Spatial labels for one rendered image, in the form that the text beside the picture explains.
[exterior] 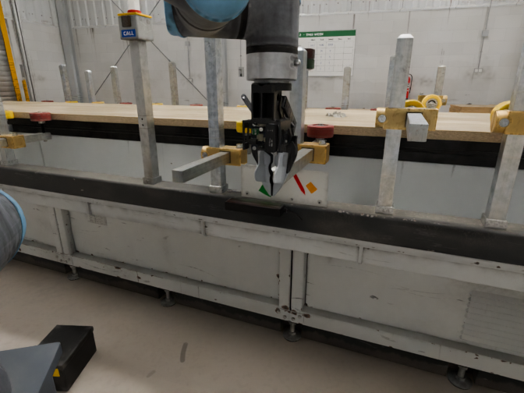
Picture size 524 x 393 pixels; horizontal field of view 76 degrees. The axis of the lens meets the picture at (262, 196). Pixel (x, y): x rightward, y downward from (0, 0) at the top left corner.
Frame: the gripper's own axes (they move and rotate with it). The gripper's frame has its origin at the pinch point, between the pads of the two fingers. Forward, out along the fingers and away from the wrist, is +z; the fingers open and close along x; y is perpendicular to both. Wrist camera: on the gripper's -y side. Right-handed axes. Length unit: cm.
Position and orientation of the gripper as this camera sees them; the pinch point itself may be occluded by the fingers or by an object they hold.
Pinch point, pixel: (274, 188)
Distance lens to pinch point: 67.5
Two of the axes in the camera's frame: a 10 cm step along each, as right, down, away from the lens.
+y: -3.7, 2.7, -8.9
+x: 9.3, 1.1, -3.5
